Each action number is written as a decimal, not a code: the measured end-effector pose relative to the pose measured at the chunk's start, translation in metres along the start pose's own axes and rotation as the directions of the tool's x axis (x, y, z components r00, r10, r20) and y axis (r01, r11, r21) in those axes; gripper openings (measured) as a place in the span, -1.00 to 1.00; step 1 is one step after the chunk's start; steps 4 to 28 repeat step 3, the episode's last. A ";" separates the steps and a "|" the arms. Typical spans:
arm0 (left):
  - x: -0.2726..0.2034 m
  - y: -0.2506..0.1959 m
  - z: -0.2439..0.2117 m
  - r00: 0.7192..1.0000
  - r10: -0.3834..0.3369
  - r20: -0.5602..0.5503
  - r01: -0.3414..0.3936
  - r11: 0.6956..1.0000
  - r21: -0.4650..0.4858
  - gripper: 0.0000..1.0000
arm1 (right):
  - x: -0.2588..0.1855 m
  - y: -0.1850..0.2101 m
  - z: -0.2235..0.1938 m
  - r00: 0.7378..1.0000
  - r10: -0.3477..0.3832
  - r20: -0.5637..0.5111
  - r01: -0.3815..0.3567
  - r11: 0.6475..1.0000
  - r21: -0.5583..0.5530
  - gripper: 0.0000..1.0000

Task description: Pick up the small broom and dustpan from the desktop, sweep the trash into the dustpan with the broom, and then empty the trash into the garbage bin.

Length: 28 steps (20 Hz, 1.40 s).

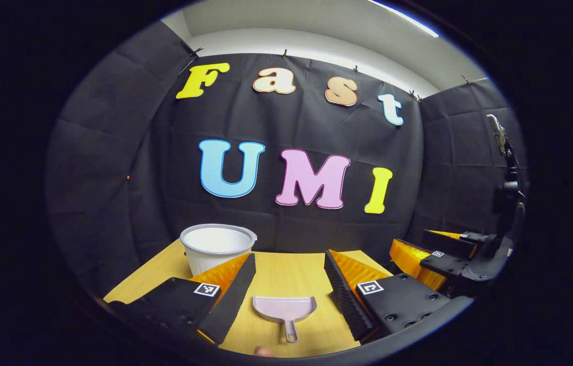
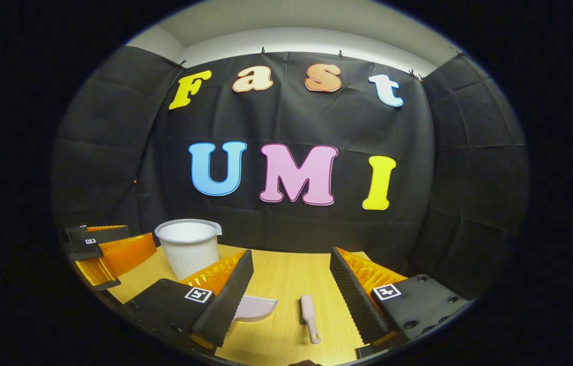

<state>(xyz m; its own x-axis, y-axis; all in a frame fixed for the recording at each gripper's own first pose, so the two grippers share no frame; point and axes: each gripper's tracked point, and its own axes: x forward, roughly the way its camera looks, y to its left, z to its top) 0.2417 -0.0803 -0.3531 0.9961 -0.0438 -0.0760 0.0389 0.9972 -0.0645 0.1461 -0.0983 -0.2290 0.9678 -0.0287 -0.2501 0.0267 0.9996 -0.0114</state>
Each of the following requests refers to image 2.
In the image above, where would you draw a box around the small pink broom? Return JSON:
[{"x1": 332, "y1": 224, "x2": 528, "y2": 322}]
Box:
[{"x1": 300, "y1": 294, "x2": 322, "y2": 345}]

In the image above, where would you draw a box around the wooden desktop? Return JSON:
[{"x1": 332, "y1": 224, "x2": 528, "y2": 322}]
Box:
[{"x1": 108, "y1": 244, "x2": 384, "y2": 366}]

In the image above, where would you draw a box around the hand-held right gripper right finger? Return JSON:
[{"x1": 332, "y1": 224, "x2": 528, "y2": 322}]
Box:
[{"x1": 329, "y1": 247, "x2": 472, "y2": 357}]

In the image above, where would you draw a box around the white plastic garbage bin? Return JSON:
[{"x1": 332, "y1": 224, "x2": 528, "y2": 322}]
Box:
[{"x1": 154, "y1": 219, "x2": 224, "y2": 282}]

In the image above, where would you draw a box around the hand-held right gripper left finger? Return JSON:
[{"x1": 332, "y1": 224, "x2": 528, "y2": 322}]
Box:
[{"x1": 129, "y1": 249, "x2": 256, "y2": 351}]

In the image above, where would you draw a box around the pink dustpan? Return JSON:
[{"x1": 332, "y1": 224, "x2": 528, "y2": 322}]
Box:
[{"x1": 233, "y1": 295, "x2": 278, "y2": 323}]

